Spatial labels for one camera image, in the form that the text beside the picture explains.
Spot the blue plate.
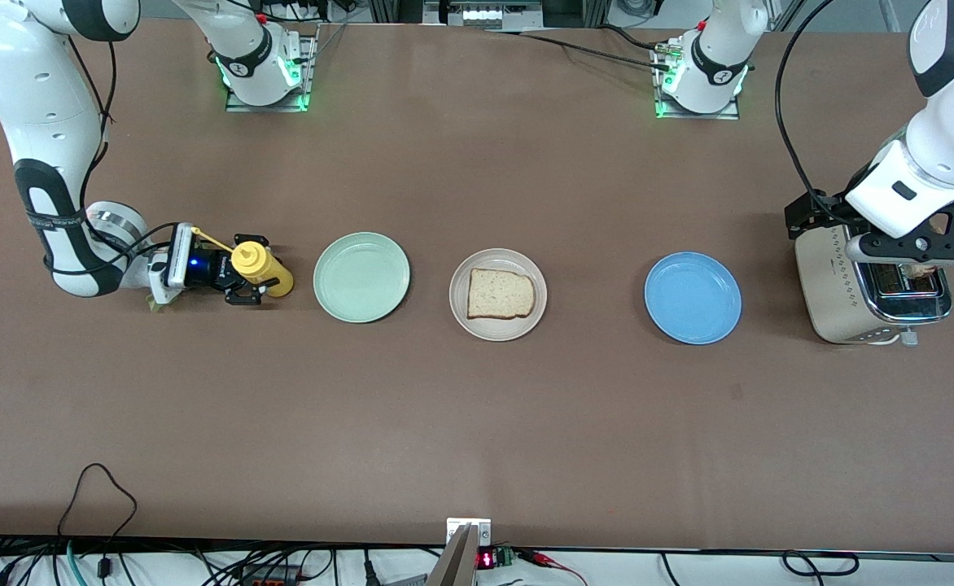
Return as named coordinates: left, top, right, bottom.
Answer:
left=645, top=251, right=742, bottom=345

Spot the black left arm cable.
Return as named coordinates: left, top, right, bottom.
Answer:
left=774, top=0, right=840, bottom=203

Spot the mint green plate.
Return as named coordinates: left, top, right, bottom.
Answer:
left=313, top=232, right=411, bottom=324

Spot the black cable on table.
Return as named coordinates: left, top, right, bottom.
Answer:
left=485, top=23, right=675, bottom=70

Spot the beige chrome toaster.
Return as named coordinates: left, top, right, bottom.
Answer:
left=794, top=220, right=954, bottom=348

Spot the yellow squeeze bottle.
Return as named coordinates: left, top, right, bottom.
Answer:
left=192, top=228, right=294, bottom=299

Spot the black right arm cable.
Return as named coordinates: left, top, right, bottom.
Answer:
left=42, top=33, right=175, bottom=276

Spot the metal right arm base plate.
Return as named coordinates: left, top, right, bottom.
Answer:
left=225, top=33, right=317, bottom=113

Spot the grey control box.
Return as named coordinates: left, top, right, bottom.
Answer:
left=424, top=0, right=545, bottom=32

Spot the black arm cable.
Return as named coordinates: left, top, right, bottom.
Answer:
left=774, top=0, right=840, bottom=203
left=42, top=33, right=175, bottom=276

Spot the black looped cable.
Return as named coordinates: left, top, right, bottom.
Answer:
left=58, top=463, right=138, bottom=562

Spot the beige plate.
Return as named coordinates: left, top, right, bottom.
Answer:
left=449, top=248, right=548, bottom=342

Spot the grey metal bar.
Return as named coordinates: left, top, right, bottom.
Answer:
left=427, top=525, right=478, bottom=586

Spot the silver mounting bracket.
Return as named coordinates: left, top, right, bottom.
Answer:
left=446, top=518, right=492, bottom=548

